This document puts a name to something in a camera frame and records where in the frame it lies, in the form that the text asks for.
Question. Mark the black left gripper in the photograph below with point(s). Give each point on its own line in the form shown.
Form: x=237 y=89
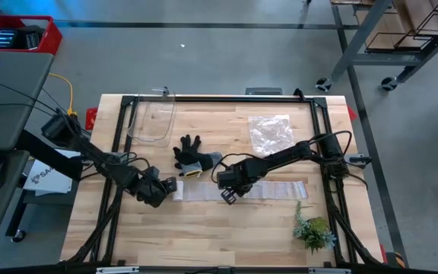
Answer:
x=152 y=190

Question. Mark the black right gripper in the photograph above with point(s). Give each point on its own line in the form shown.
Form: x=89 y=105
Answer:
x=238 y=177

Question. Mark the clear plastic bag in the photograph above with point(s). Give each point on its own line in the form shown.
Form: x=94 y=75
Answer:
x=272 y=135

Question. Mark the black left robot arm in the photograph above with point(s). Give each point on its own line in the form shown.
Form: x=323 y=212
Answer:
x=89 y=151

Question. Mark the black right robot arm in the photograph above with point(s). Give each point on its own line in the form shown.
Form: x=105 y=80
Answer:
x=280 y=156

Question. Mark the black grey work glove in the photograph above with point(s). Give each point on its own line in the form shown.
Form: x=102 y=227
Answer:
x=190 y=156

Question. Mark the clear plastic bin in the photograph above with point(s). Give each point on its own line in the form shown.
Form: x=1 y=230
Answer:
x=154 y=122

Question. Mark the small artificial potted plant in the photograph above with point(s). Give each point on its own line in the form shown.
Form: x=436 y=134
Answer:
x=316 y=232

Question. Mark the small metal clamp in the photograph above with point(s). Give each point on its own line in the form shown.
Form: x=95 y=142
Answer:
x=164 y=91

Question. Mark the red table clamp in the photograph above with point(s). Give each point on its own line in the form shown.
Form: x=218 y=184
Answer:
x=91 y=118
x=352 y=114

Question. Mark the white printed paper sheet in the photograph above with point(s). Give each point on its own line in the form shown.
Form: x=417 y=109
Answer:
x=48 y=179

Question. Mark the black desk stand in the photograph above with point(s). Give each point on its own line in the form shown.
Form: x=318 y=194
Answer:
x=48 y=154

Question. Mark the black cart caster wheel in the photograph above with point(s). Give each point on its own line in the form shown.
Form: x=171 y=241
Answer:
x=388 y=83
x=323 y=84

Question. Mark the black desk caster wheel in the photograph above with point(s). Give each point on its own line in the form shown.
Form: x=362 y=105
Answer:
x=18 y=236

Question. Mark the orange black striped block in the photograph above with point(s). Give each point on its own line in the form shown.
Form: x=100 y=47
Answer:
x=397 y=260

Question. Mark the grey desk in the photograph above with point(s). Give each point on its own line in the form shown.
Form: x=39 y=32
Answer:
x=10 y=95

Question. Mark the red plastic crate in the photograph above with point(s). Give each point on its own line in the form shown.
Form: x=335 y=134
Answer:
x=53 y=38

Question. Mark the grey metal cart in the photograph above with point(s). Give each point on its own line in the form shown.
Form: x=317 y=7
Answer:
x=360 y=36

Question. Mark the black devices in crate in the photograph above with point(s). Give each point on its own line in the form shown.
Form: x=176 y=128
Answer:
x=17 y=38

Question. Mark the brown cardboard box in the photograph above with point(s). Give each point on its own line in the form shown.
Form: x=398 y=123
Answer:
x=401 y=19

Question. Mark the black aluminium table frame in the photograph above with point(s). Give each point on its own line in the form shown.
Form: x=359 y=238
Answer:
x=242 y=98

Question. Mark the white metal bracket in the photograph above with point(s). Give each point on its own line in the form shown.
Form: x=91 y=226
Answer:
x=116 y=270
x=329 y=271

